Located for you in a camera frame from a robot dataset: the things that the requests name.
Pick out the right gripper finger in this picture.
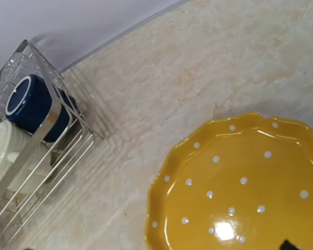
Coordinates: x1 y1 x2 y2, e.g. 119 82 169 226
280 240 300 250

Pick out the yellow dotted plate front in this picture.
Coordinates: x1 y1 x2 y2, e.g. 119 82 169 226
145 112 313 249

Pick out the dark blue mug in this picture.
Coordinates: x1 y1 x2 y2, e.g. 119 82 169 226
5 74 69 143

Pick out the white ribbed mug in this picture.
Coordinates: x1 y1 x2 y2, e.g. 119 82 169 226
0 120 52 194

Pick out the clear drinking glass right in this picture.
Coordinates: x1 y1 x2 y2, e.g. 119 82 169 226
1 52 42 85

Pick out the metal wire dish rack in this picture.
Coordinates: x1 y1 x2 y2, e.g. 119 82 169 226
0 40 103 245

